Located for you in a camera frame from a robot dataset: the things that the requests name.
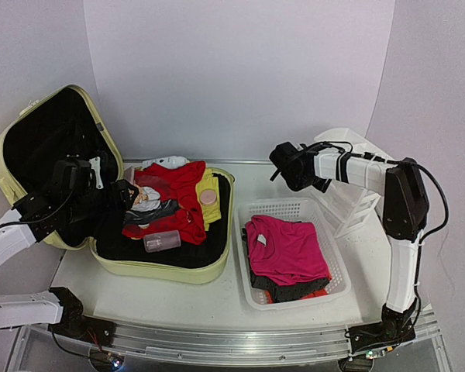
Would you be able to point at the yellow folded garment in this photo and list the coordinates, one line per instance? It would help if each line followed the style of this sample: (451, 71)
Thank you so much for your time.
(211, 213)

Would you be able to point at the magenta garment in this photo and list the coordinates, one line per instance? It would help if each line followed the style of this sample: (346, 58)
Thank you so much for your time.
(287, 253)

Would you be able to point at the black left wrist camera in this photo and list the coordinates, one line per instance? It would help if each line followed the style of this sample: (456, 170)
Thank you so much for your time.
(72, 176)

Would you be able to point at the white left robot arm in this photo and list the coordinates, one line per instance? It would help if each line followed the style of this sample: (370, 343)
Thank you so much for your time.
(25, 266)

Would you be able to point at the pale green hard-shell suitcase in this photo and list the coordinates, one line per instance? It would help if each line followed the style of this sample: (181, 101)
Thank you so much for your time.
(67, 124)

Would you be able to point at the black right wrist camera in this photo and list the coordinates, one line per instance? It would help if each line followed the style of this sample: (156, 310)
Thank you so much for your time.
(287, 155)

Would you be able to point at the white perforated plastic basket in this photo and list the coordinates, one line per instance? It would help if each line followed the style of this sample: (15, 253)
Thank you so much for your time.
(292, 210)

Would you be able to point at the white printed garment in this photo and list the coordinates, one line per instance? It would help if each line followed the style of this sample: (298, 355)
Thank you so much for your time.
(148, 207)

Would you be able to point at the orange garment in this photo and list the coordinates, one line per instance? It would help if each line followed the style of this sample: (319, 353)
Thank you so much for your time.
(315, 294)

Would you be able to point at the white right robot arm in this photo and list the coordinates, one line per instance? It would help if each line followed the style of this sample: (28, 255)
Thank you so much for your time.
(404, 220)

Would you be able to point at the pink round container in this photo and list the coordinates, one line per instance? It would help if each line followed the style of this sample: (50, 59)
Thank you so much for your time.
(208, 197)

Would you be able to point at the white plastic drawer organizer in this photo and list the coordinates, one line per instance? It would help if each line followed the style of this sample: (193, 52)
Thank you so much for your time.
(346, 208)

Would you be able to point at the clear pink plastic bottle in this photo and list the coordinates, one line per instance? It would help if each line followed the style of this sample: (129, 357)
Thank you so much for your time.
(161, 241)

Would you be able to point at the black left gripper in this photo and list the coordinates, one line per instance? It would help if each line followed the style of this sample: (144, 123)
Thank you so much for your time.
(124, 203)

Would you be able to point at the black garment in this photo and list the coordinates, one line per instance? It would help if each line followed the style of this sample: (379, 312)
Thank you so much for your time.
(279, 293)

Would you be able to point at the red folded garment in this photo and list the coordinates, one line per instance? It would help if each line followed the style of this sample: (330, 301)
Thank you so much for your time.
(174, 184)

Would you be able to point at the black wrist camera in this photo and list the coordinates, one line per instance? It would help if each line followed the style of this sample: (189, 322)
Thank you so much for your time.
(72, 176)
(287, 155)

